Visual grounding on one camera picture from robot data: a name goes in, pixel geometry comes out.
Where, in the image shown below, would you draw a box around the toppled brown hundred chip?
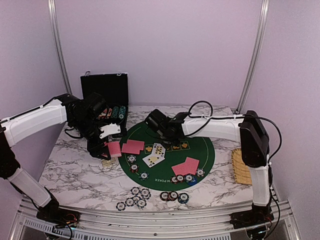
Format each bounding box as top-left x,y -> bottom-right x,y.
159,191 -> 170,202

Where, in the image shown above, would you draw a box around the round green poker mat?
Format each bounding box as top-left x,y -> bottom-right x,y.
118,121 -> 215,192

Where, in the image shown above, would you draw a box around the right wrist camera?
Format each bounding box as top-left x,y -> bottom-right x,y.
144,109 -> 170,136

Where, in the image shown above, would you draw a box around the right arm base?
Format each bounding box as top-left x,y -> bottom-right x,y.
229,210 -> 275,229

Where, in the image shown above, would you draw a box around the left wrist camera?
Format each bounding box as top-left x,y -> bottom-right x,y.
99,123 -> 121,139

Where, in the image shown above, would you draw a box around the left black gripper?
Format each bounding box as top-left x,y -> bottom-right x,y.
71,115 -> 111,160

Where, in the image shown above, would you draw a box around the front aluminium rail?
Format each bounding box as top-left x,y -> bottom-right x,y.
7,198 -> 302,240

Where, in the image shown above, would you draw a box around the left aluminium frame post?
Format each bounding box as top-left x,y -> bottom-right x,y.
47,0 -> 73,94

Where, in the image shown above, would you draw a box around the card deck in case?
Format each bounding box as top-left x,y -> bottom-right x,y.
98,108 -> 113,119

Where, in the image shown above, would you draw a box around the black poker chip case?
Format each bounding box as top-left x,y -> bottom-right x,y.
80,72 -> 129,138

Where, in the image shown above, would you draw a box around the woven bamboo mat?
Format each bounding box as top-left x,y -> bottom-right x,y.
231,148 -> 252,185

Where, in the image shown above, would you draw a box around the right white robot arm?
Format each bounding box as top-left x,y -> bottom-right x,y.
144,109 -> 275,224

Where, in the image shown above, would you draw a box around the green chip row in case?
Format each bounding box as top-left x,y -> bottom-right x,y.
110,106 -> 120,119

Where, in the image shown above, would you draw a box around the blue small blind button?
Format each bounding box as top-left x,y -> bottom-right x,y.
186,176 -> 198,186

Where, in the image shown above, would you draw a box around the scattered blue ten chip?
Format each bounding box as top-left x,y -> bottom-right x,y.
116,201 -> 126,211
132,195 -> 141,203
136,199 -> 147,208
125,197 -> 135,207
130,187 -> 140,196

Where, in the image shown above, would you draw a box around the right aluminium frame post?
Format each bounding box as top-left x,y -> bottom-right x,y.
236,0 -> 270,112

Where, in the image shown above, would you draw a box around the blue chips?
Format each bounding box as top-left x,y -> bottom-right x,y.
196,168 -> 205,178
126,154 -> 137,164

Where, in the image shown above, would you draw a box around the teal chip row in case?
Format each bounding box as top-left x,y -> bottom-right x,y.
118,106 -> 126,120

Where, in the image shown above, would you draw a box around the gold blue card box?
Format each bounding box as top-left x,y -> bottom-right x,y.
101,159 -> 118,168

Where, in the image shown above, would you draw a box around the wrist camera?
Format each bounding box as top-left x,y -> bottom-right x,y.
144,109 -> 170,136
99,123 -> 121,139

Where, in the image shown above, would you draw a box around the brown chip stack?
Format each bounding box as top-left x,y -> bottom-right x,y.
168,191 -> 179,201

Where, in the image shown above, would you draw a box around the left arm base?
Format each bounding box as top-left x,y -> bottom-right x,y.
36,207 -> 80,228

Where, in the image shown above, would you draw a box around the teal chip stack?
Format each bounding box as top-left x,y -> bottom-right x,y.
177,192 -> 189,204

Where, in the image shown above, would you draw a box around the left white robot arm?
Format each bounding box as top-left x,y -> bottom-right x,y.
0,93 -> 110,223

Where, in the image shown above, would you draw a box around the aluminium frame post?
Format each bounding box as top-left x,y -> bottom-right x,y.
236,0 -> 270,112
47,0 -> 73,94

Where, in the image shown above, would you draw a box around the red playing card deck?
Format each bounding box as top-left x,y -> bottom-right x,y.
106,141 -> 122,158

